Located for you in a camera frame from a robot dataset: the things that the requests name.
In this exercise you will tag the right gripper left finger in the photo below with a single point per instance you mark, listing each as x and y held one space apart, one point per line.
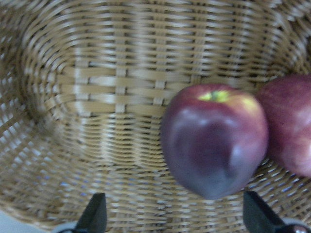
94 217

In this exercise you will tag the red striped apple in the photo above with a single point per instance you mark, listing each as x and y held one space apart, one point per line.
287 105

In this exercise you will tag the dark red apple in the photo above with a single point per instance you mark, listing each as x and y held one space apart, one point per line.
213 139

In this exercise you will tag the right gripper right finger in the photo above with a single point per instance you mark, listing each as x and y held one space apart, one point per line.
258 216

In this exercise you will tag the wicker basket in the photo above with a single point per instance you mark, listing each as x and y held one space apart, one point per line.
83 87

